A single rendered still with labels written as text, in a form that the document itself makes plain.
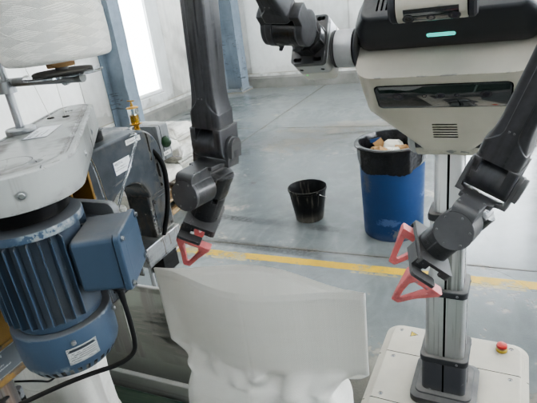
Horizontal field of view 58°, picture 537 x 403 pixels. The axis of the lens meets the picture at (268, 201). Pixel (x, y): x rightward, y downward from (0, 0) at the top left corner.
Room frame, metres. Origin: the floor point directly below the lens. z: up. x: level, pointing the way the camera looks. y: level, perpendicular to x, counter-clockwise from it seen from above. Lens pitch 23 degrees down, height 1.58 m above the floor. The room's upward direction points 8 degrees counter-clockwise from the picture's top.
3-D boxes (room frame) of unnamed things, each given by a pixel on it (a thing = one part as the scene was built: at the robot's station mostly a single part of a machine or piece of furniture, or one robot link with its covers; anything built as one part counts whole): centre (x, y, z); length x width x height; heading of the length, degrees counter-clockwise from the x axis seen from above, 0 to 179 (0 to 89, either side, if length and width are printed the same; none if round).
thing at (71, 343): (0.65, 0.35, 1.21); 0.15 x 0.15 x 0.25
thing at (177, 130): (4.51, 0.94, 0.56); 0.67 x 0.43 x 0.15; 64
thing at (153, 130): (1.19, 0.27, 1.29); 0.08 x 0.05 x 0.09; 64
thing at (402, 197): (2.99, -0.84, 0.32); 0.51 x 0.48 x 0.65; 154
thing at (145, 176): (1.11, 0.43, 1.21); 0.30 x 0.25 x 0.30; 64
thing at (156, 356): (1.55, 0.72, 0.54); 1.05 x 0.02 x 0.41; 64
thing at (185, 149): (4.39, 0.76, 0.44); 0.68 x 0.44 x 0.15; 154
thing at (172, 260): (1.14, 0.29, 0.98); 0.09 x 0.05 x 0.05; 154
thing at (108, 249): (0.65, 0.24, 1.25); 0.10 x 0.08 x 0.12; 179
